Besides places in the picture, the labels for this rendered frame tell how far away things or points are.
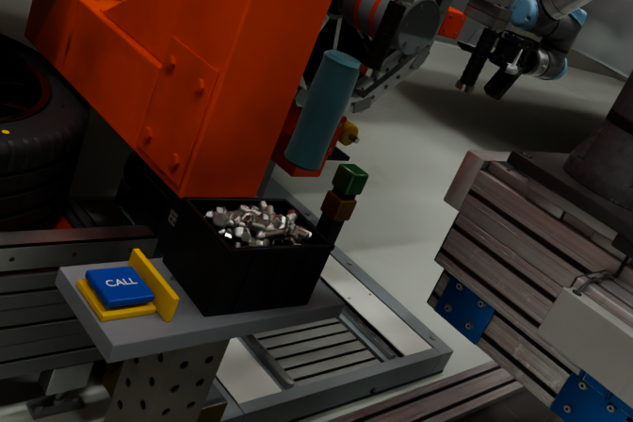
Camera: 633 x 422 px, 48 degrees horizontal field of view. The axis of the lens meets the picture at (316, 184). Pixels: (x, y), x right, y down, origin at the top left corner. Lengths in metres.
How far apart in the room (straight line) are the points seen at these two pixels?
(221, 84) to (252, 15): 0.11
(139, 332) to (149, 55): 0.51
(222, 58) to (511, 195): 0.47
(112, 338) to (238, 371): 0.67
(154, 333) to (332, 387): 0.75
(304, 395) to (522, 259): 0.70
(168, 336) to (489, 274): 0.47
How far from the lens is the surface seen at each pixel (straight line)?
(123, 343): 0.95
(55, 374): 1.40
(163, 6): 1.25
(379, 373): 1.77
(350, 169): 1.14
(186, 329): 1.00
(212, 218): 1.05
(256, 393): 1.55
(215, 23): 1.10
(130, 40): 1.31
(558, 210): 1.03
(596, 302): 0.92
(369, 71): 1.40
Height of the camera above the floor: 1.03
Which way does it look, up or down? 21 degrees down
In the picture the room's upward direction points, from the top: 23 degrees clockwise
